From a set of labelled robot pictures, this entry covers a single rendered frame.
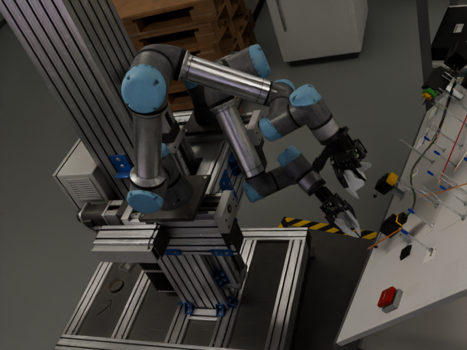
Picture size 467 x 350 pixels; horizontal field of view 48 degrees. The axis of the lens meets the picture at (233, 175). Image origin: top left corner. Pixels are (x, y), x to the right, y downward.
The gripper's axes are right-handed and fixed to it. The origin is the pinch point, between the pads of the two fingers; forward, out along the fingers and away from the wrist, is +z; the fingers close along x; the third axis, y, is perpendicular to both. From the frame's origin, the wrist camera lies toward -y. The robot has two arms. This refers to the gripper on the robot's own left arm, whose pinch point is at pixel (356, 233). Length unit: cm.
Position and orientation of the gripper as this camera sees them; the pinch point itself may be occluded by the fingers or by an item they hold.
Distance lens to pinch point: 173.5
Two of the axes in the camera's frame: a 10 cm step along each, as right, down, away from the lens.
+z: 6.3, 7.5, -2.1
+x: 7.5, -6.6, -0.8
